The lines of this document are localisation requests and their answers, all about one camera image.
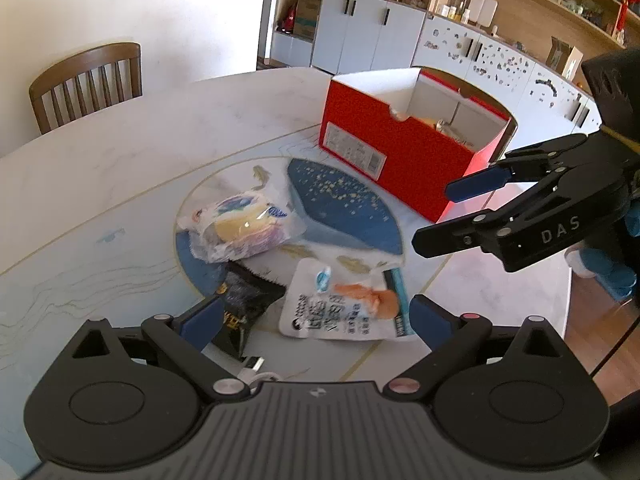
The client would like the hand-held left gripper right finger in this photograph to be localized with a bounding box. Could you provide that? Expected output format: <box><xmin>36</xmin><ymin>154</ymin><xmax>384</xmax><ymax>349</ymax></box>
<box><xmin>383</xmin><ymin>294</ymin><xmax>569</xmax><ymax>403</ymax></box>

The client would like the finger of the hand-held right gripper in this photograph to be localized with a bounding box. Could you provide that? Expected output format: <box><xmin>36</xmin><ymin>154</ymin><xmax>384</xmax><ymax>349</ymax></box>
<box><xmin>445</xmin><ymin>132</ymin><xmax>589</xmax><ymax>204</ymax></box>
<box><xmin>411</xmin><ymin>172</ymin><xmax>566</xmax><ymax>260</ymax></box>

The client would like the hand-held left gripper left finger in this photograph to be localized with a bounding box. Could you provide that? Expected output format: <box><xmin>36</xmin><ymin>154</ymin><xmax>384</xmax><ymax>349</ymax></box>
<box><xmin>70</xmin><ymin>294</ymin><xmax>252</xmax><ymax>404</ymax></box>

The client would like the black snack packet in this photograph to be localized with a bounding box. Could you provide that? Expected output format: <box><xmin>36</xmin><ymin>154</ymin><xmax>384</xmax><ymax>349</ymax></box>
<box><xmin>210</xmin><ymin>262</ymin><xmax>287</xmax><ymax>361</ymax></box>

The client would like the red cardboard box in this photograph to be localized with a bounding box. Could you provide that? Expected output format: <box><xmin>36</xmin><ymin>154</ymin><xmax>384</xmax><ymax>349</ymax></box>
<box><xmin>318</xmin><ymin>66</ymin><xmax>519</xmax><ymax>225</ymax></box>

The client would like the white shrimp print pouch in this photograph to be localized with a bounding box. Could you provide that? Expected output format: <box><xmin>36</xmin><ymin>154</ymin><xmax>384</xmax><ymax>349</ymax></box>
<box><xmin>277</xmin><ymin>257</ymin><xmax>419</xmax><ymax>344</ymax></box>

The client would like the clear cake packet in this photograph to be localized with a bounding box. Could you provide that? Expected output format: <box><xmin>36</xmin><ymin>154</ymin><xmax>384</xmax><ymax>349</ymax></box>
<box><xmin>177</xmin><ymin>192</ymin><xmax>307</xmax><ymax>264</ymax></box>

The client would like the white marble desktop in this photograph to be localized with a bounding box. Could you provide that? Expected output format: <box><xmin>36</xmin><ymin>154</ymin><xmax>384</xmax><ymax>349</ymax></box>
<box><xmin>0</xmin><ymin>66</ymin><xmax>574</xmax><ymax>480</ymax></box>

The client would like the person's right hand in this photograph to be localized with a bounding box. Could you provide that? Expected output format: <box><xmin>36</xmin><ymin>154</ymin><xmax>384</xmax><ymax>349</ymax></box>
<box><xmin>565</xmin><ymin>239</ymin><xmax>639</xmax><ymax>304</ymax></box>

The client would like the sticker covered white cabinet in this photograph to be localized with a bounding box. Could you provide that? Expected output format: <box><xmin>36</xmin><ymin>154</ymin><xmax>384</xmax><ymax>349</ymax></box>
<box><xmin>412</xmin><ymin>14</ymin><xmax>604</xmax><ymax>134</ymax></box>

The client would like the open brown cardboard box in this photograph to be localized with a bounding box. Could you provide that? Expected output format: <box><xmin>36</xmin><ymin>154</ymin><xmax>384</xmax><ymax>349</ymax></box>
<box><xmin>545</xmin><ymin>36</ymin><xmax>585</xmax><ymax>80</ymax></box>

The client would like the white rounded container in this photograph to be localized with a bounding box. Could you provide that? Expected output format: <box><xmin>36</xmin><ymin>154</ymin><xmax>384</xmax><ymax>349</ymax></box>
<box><xmin>467</xmin><ymin>0</ymin><xmax>499</xmax><ymax>29</ymax></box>

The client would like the grey door cabinet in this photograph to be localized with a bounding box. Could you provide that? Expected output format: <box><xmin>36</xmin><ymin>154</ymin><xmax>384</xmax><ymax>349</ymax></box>
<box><xmin>311</xmin><ymin>0</ymin><xmax>429</xmax><ymax>75</ymax></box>

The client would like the printed cardboard carton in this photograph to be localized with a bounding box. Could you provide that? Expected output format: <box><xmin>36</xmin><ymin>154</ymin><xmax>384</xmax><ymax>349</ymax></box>
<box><xmin>294</xmin><ymin>0</ymin><xmax>321</xmax><ymax>41</ymax></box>

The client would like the wooden chair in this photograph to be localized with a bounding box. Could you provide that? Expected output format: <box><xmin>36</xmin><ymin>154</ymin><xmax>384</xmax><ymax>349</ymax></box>
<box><xmin>29</xmin><ymin>42</ymin><xmax>143</xmax><ymax>136</ymax></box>

